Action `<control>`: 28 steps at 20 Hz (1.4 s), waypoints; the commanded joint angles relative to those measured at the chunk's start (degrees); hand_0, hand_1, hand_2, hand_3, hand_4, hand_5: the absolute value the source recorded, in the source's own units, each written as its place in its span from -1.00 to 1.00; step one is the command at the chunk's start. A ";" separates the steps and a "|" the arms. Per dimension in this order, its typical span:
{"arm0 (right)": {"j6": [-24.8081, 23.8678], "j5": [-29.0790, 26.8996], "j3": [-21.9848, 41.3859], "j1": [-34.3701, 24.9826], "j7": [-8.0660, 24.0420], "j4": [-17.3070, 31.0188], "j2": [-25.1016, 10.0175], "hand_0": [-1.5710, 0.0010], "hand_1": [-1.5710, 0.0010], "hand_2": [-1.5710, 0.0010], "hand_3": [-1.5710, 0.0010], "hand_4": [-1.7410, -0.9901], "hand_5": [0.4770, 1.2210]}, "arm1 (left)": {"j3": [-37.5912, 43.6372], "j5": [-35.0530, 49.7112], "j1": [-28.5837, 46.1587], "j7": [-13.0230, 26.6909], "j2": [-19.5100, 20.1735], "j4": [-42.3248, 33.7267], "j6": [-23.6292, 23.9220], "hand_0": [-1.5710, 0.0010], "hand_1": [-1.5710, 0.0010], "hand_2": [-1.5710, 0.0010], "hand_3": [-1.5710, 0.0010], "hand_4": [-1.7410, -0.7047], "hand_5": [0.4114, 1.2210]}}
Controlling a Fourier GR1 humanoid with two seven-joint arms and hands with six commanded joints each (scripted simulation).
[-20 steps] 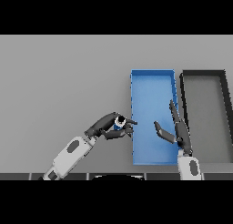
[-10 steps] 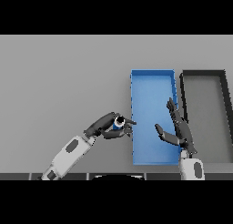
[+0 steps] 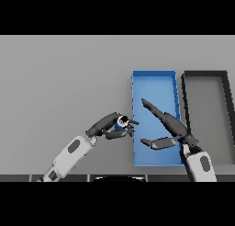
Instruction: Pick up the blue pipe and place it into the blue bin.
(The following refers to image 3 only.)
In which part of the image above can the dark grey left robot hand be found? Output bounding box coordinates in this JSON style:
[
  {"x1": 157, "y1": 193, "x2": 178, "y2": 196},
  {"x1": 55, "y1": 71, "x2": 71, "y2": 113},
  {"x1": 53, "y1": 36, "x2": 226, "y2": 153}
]
[{"x1": 84, "y1": 111, "x2": 140, "y2": 141}]

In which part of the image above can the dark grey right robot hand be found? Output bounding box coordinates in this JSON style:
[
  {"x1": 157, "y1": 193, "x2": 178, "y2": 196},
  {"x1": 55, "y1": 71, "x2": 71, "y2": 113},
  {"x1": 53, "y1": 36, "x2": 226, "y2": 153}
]
[{"x1": 140, "y1": 97, "x2": 200, "y2": 151}]

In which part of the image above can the blue pipe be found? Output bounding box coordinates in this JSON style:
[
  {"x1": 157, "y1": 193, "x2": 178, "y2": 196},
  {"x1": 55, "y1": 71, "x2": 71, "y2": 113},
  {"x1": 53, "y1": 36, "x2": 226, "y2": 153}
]
[{"x1": 115, "y1": 115, "x2": 129, "y2": 131}]

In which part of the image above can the blue bin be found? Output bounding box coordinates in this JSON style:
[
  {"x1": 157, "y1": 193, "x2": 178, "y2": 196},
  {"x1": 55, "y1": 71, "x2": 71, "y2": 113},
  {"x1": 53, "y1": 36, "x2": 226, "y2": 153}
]
[{"x1": 131, "y1": 70, "x2": 185, "y2": 167}]

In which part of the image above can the dark grey bin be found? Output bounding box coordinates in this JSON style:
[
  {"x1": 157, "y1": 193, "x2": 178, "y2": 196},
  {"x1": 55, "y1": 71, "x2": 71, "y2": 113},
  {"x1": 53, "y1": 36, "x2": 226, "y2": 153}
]
[{"x1": 181, "y1": 70, "x2": 235, "y2": 166}]

